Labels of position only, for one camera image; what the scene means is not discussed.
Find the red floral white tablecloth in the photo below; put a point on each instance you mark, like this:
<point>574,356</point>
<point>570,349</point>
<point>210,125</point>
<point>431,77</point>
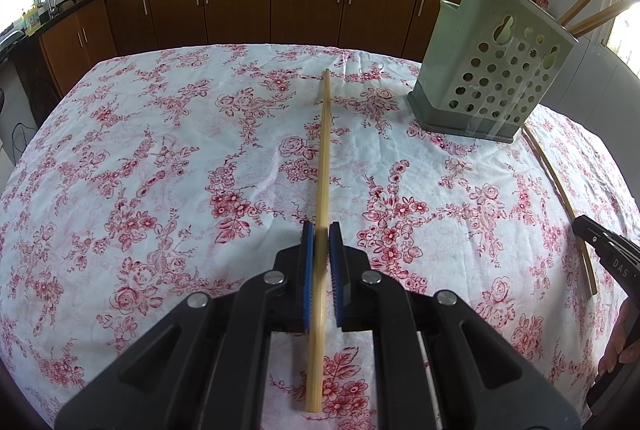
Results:
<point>150,159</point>

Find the bright window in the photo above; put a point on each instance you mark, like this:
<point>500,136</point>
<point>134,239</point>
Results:
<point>625,29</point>

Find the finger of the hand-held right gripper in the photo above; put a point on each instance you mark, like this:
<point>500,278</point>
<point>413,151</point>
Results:
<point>607,250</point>

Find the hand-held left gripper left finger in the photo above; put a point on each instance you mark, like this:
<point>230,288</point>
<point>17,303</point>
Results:
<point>307,280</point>

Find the green perforated utensil holder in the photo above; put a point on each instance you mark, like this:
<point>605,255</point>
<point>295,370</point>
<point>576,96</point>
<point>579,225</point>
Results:
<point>450,59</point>

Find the yellow bottle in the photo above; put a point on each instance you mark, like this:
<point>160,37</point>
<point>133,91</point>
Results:
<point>32,19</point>

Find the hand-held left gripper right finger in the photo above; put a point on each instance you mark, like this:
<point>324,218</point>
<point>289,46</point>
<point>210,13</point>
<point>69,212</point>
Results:
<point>336,280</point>

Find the wooden chopstick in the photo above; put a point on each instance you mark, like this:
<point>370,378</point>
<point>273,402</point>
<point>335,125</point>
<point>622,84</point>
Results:
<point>552,174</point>
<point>324,149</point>

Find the person's right hand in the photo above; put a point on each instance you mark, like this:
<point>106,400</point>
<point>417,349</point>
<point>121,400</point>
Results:
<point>620,340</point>

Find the pair of chopsticks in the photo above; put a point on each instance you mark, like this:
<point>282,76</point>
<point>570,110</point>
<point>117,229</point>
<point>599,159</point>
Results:
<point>605,15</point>

